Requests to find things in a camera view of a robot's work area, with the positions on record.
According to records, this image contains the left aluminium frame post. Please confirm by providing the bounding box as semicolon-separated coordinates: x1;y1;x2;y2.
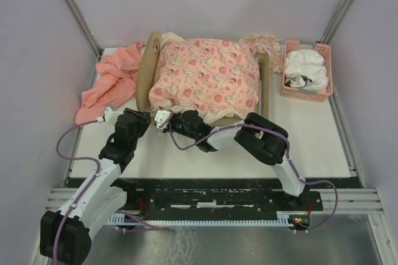
45;0;103;57

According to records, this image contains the wooden striped pet bed frame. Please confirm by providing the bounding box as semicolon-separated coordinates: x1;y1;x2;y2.
136;31;270;124

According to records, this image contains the salmon pink cloth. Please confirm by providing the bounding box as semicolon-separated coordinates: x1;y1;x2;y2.
75;42;144;124

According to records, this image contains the aluminium frame post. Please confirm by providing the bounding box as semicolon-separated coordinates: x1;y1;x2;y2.
321;0;355;44
45;0;103;57

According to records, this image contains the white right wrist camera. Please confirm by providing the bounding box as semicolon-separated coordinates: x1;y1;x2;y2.
154;110;174;131

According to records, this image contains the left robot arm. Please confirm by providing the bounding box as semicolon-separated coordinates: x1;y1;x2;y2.
39;106;151;264

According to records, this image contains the white slotted cable duct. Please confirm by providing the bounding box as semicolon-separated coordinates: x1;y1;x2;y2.
105;210;312;227

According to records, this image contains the right aluminium frame post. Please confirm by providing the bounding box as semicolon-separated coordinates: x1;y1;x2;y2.
321;0;355;44

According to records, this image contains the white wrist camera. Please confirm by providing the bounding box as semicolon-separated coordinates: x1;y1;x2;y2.
96;106;121;125
154;110;174;131

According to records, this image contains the small pink frilled pillow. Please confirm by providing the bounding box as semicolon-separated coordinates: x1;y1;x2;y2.
239;34;284;73

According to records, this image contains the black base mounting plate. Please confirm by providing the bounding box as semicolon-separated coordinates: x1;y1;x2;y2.
113;179;323;221

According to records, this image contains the white cloth in basket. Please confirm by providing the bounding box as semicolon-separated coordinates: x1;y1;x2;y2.
284;49;329;92

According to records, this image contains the pink plastic basket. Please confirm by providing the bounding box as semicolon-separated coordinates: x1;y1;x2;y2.
280;40;333;103

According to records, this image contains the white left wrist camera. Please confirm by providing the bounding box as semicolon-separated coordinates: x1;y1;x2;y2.
96;106;121;125

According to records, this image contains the pink unicorn print mattress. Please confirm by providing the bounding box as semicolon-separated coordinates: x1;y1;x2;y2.
149;33;261;124

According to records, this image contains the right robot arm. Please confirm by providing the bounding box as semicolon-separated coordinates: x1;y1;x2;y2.
155;110;310;210

